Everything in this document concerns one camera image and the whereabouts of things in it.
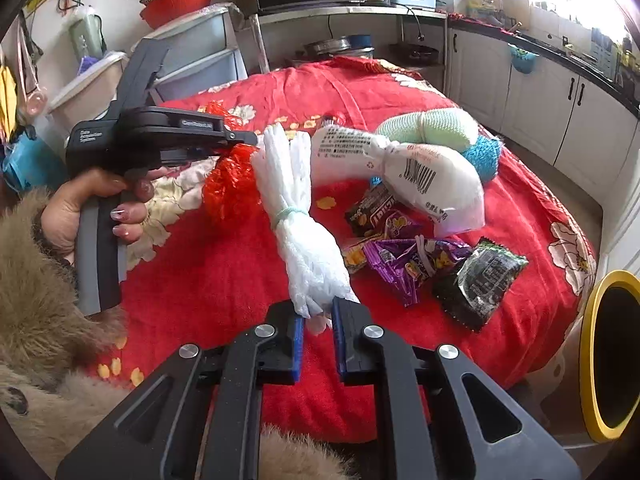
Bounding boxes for blue hanging basket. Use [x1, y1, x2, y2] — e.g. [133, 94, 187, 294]
[507, 42, 541, 75]

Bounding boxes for grey plastic drawer cabinet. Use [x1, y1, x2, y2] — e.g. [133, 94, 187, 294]
[132, 2, 248, 106]

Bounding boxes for metal basin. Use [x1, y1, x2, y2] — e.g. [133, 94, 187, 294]
[305, 37, 351, 61]

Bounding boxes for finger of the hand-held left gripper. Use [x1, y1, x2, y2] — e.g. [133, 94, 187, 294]
[220, 130, 259, 150]
[160, 147, 223, 167]

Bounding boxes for purple snack wrapper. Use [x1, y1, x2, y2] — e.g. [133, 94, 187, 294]
[362, 235, 473, 308]
[342, 210, 421, 273]

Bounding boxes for white kitchen cabinets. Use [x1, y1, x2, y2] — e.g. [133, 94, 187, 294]
[447, 27, 640, 211]

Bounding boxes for person's left forearm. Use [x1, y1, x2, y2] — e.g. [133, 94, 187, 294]
[0, 187, 146, 480]

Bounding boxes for white storage box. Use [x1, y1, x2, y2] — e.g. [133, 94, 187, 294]
[47, 51, 128, 131]

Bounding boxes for white plastic bag bundle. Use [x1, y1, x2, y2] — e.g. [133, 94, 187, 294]
[250, 122, 361, 336]

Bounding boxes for metal kitchen shelf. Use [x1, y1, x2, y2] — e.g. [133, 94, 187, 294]
[250, 4, 448, 91]

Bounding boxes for black kitchen countertop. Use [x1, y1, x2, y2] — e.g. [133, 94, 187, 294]
[447, 12, 640, 121]

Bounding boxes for brown snack wrapper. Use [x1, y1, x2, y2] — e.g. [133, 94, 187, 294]
[345, 185, 401, 238]

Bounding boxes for yellow-rimmed black bin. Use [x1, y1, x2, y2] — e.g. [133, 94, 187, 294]
[580, 270, 640, 443]

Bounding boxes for red plastic basin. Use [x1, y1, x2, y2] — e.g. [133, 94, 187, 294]
[139, 0, 217, 30]

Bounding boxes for green plastic jug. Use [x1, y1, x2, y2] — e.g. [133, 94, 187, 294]
[67, 7, 108, 61]

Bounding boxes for blue plastic bag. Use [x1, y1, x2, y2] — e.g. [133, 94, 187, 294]
[0, 130, 61, 193]

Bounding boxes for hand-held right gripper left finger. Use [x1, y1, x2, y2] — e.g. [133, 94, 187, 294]
[55, 300, 306, 480]

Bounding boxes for person's left hand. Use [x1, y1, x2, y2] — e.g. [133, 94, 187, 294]
[40, 167, 168, 263]

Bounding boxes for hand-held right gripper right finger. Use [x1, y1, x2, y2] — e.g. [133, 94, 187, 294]
[332, 296, 583, 480]

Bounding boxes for yellow cloth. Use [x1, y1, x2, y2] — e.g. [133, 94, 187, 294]
[0, 65, 18, 136]

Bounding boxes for green knit cloth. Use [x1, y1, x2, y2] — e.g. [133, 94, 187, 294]
[375, 110, 478, 153]

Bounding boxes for black frying pan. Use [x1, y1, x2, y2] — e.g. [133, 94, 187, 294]
[389, 42, 441, 63]

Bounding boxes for red floral tablecloth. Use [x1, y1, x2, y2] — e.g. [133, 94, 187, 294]
[85, 55, 598, 446]

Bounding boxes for white printed plastic bag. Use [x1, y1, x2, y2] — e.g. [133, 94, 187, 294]
[310, 122, 486, 238]

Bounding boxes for blue towel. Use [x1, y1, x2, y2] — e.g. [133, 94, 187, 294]
[370, 135, 505, 186]

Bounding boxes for dark green snack wrapper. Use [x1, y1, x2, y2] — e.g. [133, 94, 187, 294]
[432, 237, 530, 333]

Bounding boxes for red plastic mesh bag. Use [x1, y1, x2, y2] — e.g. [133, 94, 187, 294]
[200, 100, 266, 226]

